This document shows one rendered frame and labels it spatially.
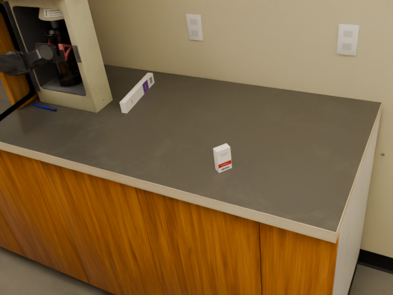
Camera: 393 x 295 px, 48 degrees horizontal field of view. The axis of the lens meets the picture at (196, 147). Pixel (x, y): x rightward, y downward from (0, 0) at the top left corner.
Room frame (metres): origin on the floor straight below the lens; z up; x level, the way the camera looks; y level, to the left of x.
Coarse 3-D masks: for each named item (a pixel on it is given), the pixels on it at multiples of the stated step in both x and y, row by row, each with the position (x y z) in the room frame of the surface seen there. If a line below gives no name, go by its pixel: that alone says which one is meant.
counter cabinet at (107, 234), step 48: (0, 192) 1.61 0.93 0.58; (48, 192) 1.42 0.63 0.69; (96, 192) 1.27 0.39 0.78; (144, 192) 1.15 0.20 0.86; (0, 240) 1.73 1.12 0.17; (48, 240) 1.50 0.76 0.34; (96, 240) 1.32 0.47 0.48; (144, 240) 1.18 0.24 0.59; (192, 240) 1.06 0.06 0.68; (240, 240) 0.96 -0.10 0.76; (288, 240) 0.88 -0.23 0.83; (144, 288) 1.22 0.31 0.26; (192, 288) 1.08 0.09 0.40; (240, 288) 0.97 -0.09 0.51; (288, 288) 0.88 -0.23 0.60; (336, 288) 0.87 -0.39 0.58
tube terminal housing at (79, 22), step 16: (16, 0) 1.72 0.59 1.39; (32, 0) 1.67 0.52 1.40; (48, 0) 1.63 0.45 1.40; (64, 0) 1.59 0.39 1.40; (80, 0) 1.65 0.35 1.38; (64, 16) 1.60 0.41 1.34; (80, 16) 1.63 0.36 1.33; (80, 32) 1.61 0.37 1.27; (80, 48) 1.60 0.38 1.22; (96, 48) 1.67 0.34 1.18; (80, 64) 1.60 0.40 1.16; (96, 64) 1.65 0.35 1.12; (96, 80) 1.63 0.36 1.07; (48, 96) 1.73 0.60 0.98; (64, 96) 1.67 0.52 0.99; (80, 96) 1.62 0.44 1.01; (96, 96) 1.61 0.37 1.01; (96, 112) 1.59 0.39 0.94
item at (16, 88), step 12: (0, 24) 1.69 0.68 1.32; (0, 36) 1.68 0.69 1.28; (0, 48) 1.66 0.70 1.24; (12, 48) 1.71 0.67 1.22; (0, 72) 1.62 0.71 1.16; (0, 84) 1.60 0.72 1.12; (12, 84) 1.65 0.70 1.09; (24, 84) 1.70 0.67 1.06; (0, 96) 1.58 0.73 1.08; (12, 96) 1.63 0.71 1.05; (24, 96) 1.68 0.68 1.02; (0, 108) 1.56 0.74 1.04
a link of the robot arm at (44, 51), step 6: (42, 48) 1.56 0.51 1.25; (48, 48) 1.58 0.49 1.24; (24, 54) 1.56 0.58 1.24; (30, 54) 1.55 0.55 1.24; (36, 54) 1.53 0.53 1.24; (42, 54) 1.54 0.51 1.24; (48, 54) 1.56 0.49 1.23; (24, 60) 1.56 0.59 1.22; (30, 60) 1.54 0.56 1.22; (36, 60) 1.53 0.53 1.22; (42, 60) 1.54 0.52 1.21; (48, 60) 1.55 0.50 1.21; (30, 66) 1.54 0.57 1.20; (18, 72) 1.51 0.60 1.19; (24, 72) 1.52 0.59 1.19
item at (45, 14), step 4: (40, 8) 1.71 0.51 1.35; (44, 8) 1.69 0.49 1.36; (48, 8) 1.68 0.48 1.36; (40, 12) 1.70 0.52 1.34; (44, 12) 1.68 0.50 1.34; (48, 12) 1.67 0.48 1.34; (52, 12) 1.67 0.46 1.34; (56, 12) 1.67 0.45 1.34; (60, 12) 1.67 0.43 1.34; (40, 16) 1.70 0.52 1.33; (44, 16) 1.68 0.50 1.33; (48, 16) 1.67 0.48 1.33; (52, 16) 1.66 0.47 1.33; (56, 16) 1.66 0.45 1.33; (60, 16) 1.66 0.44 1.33; (48, 20) 1.67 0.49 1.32
